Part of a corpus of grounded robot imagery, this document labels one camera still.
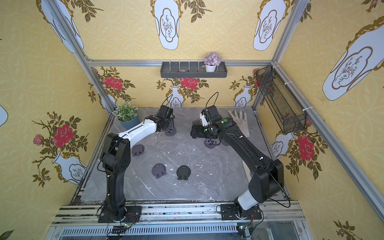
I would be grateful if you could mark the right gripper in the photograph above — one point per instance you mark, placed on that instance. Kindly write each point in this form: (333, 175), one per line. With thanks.
(195, 131)

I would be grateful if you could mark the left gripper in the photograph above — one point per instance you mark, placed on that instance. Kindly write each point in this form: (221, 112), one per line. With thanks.
(169, 120)

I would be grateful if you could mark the black phone stand front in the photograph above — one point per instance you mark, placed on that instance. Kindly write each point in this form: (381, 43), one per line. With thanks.
(183, 172)

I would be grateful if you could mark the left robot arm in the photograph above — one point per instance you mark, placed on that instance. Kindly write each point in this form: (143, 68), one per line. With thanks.
(116, 157)

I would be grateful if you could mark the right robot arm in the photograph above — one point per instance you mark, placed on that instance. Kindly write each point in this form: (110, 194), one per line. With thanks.
(267, 174)

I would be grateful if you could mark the purple phone stand front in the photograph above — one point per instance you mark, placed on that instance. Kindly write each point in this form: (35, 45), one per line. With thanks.
(159, 170)

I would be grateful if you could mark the green plant blue pot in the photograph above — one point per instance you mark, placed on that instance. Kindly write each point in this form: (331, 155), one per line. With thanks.
(127, 115)

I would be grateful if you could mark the grey work glove back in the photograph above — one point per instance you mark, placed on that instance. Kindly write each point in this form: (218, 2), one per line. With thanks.
(241, 120)

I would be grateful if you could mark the purple flower white pot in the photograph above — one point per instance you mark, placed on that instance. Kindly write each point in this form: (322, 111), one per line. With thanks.
(212, 60)

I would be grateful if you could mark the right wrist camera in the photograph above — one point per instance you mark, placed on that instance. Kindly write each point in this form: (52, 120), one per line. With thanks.
(204, 119)

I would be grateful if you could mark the grey wall shelf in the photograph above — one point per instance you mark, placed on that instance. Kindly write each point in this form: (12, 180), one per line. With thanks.
(191, 69)

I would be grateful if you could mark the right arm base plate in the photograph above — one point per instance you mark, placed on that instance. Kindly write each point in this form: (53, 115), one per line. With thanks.
(240, 211)

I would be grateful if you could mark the black wire mesh basket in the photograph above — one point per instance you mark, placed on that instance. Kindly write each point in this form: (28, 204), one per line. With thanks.
(284, 106)

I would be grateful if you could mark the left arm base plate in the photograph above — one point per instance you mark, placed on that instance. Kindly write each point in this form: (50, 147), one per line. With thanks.
(127, 214)

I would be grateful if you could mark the aluminium frame rail front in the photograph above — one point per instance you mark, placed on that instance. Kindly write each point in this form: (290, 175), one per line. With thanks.
(266, 220)

